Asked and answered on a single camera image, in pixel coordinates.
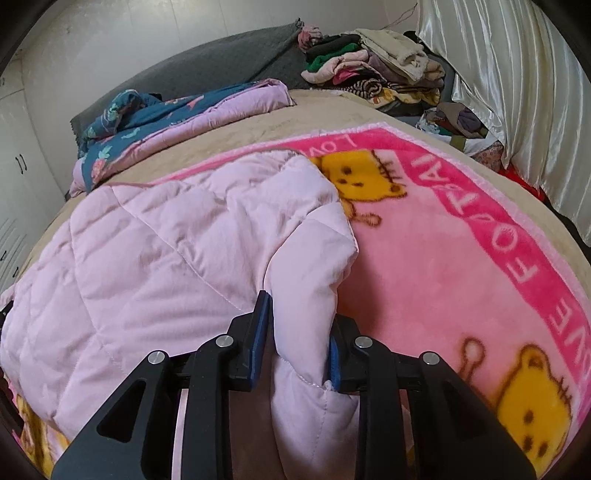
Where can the red cloth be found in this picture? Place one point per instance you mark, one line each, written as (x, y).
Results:
(521, 182)

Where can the teal floral quilt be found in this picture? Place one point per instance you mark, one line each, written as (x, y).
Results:
(194, 110)

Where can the pink quilted jacket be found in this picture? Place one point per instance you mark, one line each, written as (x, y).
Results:
(161, 258)

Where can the pile of folded clothes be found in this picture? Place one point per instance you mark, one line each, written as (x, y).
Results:
(369, 69)

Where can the white satin curtain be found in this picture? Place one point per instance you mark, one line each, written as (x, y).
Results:
(508, 69)

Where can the grey headboard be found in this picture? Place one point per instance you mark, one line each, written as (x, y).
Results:
(207, 64)

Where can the pink printed blanket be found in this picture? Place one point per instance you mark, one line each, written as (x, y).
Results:
(438, 258)

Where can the beige bed cover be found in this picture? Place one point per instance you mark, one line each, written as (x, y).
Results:
(240, 129)

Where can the white wardrobe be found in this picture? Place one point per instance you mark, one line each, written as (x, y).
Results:
(23, 175)

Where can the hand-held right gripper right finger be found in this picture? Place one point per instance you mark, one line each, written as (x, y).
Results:
(333, 364)

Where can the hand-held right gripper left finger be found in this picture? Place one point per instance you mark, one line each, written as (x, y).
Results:
(263, 323)

